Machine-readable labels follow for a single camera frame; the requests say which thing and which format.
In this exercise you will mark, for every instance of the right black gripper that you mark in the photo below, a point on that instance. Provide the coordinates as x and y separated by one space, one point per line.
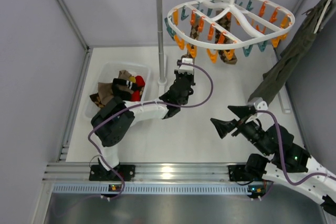
240 124

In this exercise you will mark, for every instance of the brown argyle sock short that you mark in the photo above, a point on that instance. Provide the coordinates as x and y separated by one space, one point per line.
225 22

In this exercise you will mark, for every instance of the black white-striped sock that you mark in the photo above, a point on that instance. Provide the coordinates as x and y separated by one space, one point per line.
123 88

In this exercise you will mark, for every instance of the tan striped sock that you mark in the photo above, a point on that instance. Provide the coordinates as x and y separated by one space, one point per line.
125 75
105 92

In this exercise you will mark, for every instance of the brown argyle sock long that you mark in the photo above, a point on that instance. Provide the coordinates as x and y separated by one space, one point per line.
96 100

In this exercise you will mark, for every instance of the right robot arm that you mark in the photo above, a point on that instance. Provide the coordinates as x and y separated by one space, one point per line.
279 160

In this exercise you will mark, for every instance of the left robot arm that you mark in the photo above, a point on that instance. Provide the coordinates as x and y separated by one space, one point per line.
129 113

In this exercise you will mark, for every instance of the white clip sock hanger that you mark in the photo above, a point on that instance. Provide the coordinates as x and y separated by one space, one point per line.
254 22

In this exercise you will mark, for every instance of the red sock in basket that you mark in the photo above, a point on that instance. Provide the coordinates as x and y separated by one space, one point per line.
137 94

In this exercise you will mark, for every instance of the yellow sock in basket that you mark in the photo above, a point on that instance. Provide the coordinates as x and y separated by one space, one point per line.
133 79

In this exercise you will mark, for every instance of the white plastic laundry basket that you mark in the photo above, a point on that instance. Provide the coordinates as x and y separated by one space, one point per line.
108 72

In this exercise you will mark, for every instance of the olive green hanging garment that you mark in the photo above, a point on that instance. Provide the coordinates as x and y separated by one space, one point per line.
276 77

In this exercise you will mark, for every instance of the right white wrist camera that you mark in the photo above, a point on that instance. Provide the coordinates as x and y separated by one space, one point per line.
258 104

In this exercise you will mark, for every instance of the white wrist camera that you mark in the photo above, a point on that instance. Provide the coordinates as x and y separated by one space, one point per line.
185 66
258 104

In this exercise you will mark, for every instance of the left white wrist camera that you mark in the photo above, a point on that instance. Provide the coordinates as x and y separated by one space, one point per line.
185 66

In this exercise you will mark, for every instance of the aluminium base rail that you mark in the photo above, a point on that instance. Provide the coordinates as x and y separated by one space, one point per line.
155 179

